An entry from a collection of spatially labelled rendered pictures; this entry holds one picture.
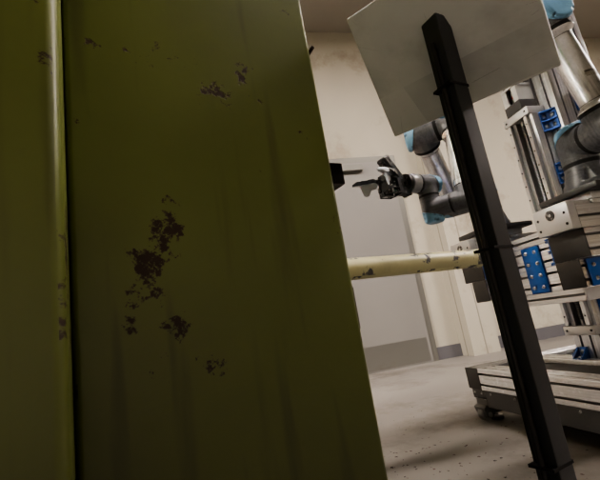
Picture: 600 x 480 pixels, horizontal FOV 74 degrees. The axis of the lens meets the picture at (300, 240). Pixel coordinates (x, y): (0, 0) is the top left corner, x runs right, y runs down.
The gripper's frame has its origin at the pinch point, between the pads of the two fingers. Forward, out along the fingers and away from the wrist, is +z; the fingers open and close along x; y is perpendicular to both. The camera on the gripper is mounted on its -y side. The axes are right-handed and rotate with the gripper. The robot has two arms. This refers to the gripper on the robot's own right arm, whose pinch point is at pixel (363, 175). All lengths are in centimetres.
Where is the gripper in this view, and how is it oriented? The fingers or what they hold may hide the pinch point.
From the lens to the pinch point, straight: 142.6
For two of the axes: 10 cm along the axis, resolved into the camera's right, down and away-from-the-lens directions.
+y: 1.5, 9.6, -2.1
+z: -8.8, 0.4, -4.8
